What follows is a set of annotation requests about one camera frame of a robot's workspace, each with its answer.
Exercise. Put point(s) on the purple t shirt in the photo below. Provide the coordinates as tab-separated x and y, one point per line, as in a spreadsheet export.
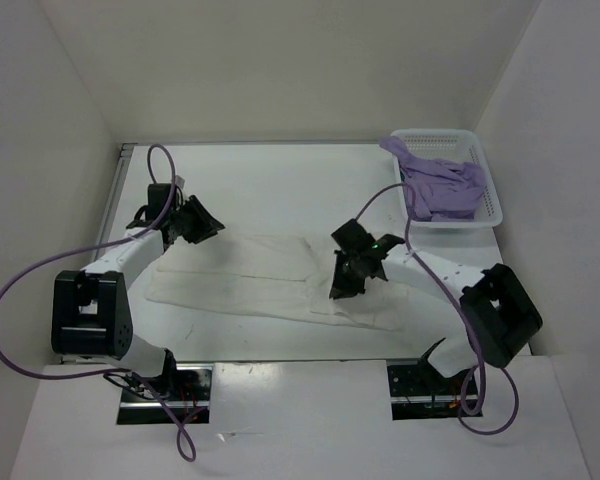
437	190

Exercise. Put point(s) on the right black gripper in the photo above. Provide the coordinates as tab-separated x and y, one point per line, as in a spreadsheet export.
342	287

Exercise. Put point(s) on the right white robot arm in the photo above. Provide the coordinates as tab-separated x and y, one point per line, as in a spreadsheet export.
498	315

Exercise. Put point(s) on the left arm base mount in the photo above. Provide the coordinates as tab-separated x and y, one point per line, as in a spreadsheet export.
186	392

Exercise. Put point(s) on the white plastic basket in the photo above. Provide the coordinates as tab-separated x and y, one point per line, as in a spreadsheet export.
458	146

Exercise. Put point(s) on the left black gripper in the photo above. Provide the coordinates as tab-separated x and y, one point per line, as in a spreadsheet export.
207	225

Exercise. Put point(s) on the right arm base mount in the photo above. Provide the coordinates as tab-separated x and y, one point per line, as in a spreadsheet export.
415	395

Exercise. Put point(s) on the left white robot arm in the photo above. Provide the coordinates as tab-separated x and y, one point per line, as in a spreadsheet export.
91	314

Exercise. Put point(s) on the white t shirt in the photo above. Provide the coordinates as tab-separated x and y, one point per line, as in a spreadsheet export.
282	277

